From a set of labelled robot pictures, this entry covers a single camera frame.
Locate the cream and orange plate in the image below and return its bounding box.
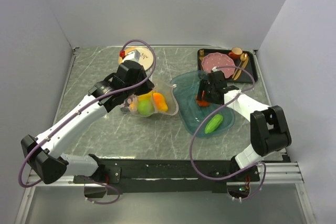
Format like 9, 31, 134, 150
120, 46, 154, 72

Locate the gold spoon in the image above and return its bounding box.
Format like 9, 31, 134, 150
238, 53, 249, 70

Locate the orange pumpkin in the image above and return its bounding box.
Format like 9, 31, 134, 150
196, 100, 211, 107

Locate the teal transparent food tray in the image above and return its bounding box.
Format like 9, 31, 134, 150
171, 71, 235, 138

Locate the gold fork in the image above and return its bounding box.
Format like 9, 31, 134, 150
198, 49, 204, 62

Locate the green apple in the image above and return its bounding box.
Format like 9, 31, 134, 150
138, 100, 155, 116

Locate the orange mango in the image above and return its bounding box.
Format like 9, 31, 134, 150
153, 92, 168, 112

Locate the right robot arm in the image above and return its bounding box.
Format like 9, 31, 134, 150
196, 70, 292, 181

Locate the orange cup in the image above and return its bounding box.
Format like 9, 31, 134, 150
228, 47, 243, 60

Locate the black base frame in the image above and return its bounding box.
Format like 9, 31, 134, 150
73, 159, 260, 199

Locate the green bitter gourd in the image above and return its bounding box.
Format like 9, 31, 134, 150
205, 114, 224, 134

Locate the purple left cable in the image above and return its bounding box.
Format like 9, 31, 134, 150
17, 39, 158, 205

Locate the yellow bell pepper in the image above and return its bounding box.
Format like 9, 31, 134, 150
129, 92, 152, 112

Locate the pink polka dot plate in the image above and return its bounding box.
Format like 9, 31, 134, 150
202, 52, 235, 79

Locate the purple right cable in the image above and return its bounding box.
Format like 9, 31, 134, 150
189, 66, 266, 200

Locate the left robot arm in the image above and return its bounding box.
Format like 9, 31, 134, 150
21, 60, 154, 184

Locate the purple cable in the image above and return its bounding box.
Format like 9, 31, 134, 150
189, 66, 266, 200
17, 39, 158, 205

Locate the clear pink-dotted zip bag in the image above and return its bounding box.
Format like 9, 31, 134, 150
120, 81, 179, 117

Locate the black rectangular tray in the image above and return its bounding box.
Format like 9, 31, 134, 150
197, 48, 258, 83

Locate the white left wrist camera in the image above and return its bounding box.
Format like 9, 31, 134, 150
118, 49, 141, 64

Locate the aluminium rail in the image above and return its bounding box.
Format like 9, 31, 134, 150
26, 145, 305, 187

